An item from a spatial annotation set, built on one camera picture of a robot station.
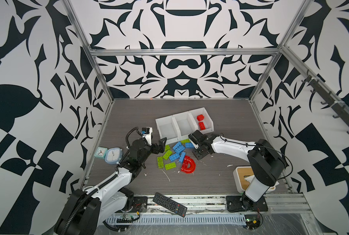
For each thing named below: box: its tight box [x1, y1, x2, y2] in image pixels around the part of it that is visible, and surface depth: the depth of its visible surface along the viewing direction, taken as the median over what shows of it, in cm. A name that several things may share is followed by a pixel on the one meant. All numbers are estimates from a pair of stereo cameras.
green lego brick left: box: [156, 156, 165, 169], surface depth 89 cm
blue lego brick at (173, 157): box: [169, 153, 180, 162], surface depth 91 cm
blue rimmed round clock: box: [104, 147, 123, 165], surface depth 90 cm
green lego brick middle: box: [162, 149, 173, 161], surface depth 93 cm
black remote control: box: [152, 192, 188, 218], surface depth 75 cm
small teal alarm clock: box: [94, 146, 108, 159], surface depth 91 cm
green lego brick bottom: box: [164, 162, 177, 170], surface depth 89 cm
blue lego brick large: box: [172, 141, 186, 154], surface depth 93 cm
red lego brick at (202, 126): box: [198, 121, 206, 131], surface depth 105 cm
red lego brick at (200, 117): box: [196, 114, 205, 122], surface depth 108 cm
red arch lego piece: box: [180, 155, 197, 174], surface depth 88 cm
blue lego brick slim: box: [178, 151, 186, 164], surface depth 90 cm
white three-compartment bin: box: [155, 107, 215, 145], surface depth 103 cm
